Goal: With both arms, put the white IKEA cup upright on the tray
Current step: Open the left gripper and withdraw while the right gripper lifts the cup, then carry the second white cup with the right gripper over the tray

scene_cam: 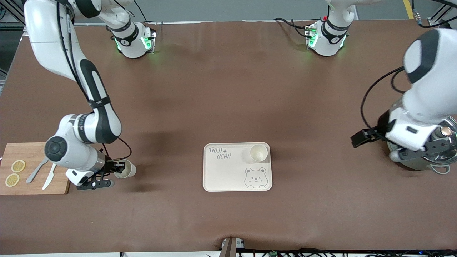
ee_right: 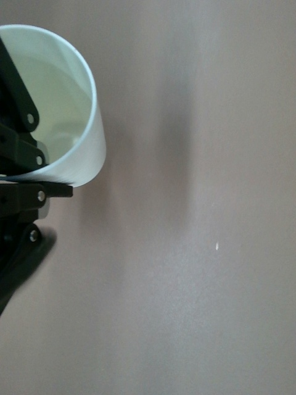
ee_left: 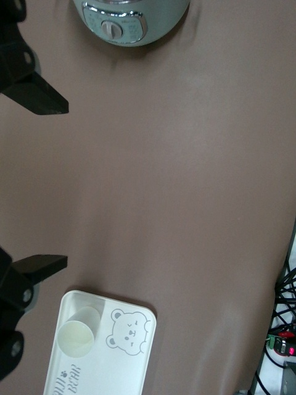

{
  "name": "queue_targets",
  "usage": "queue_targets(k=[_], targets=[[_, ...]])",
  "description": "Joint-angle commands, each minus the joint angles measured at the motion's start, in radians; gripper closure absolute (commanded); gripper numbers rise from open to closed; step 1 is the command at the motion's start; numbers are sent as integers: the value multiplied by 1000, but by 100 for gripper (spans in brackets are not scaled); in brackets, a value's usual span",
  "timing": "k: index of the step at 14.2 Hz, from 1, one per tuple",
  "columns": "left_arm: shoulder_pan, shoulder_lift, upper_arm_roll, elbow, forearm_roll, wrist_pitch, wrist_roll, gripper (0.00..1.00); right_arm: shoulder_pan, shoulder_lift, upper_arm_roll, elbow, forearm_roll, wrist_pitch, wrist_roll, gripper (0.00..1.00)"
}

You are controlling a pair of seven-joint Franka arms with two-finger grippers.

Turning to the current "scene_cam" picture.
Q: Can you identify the white plastic cup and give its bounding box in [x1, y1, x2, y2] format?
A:
[249, 143, 268, 162]
[114, 159, 137, 179]

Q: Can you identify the cream bear print tray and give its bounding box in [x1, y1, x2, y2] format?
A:
[203, 142, 273, 192]

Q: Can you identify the grey-green electric cooking pot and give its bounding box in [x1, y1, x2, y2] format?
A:
[387, 116, 457, 175]

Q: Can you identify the white plastic knife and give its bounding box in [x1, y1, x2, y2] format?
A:
[42, 163, 57, 190]

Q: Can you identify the glass pot lid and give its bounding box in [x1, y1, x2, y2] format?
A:
[434, 115, 457, 165]

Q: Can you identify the grey plastic knife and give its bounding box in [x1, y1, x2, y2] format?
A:
[26, 157, 49, 184]

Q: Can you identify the bamboo cutting board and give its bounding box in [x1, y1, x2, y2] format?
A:
[0, 142, 72, 195]

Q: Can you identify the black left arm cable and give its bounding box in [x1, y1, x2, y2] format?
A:
[360, 66, 407, 132]

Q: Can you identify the black cable with connector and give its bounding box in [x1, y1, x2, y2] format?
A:
[411, 0, 457, 29]

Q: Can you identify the grey table clamp bracket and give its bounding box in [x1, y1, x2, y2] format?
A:
[219, 236, 246, 257]

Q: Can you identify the black left base cable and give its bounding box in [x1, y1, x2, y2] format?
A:
[273, 17, 312, 39]

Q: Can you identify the black base cable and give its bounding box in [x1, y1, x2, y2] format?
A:
[133, 0, 158, 26]
[273, 17, 312, 39]

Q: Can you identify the black right base cable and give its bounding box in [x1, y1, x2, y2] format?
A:
[133, 0, 158, 26]

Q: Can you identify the aluminium frame structure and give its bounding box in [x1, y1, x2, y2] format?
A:
[0, 0, 27, 36]

